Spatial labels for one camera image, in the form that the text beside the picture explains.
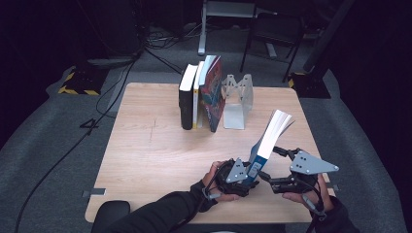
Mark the dark slanted stand pole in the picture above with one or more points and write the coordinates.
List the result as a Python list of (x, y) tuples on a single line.
[(327, 35)]

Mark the white metal stand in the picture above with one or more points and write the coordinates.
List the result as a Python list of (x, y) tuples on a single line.
[(202, 32)]

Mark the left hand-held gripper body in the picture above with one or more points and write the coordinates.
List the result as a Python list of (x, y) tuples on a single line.
[(236, 173)]

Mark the white expandable metal bookend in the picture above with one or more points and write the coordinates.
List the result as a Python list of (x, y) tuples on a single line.
[(239, 100)]

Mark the person's knee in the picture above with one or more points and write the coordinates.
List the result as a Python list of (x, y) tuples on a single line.
[(111, 212)]

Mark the person's right hand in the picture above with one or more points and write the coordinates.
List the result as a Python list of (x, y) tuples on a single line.
[(320, 197)]

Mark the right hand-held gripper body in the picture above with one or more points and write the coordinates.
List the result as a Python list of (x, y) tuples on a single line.
[(311, 163)]

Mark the black folding chair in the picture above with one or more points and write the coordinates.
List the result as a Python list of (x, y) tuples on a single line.
[(275, 29)]

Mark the yellow book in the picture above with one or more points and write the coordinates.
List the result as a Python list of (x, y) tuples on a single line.
[(196, 97)]

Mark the black yellow striped base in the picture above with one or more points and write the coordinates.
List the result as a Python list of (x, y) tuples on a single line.
[(82, 82), (311, 85)]

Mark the blue book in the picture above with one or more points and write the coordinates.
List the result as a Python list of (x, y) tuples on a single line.
[(272, 136)]

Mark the person's left hand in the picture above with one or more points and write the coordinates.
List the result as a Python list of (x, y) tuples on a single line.
[(210, 176)]

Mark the black equipment cabinet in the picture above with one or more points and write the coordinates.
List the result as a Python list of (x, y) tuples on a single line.
[(110, 26)]

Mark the black book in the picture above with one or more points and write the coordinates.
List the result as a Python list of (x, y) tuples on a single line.
[(187, 103)]

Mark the red illustrated book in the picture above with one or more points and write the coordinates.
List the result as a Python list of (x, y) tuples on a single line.
[(213, 93)]

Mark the grey tape strip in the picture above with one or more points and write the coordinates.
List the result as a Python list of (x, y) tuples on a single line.
[(94, 192), (333, 187)]

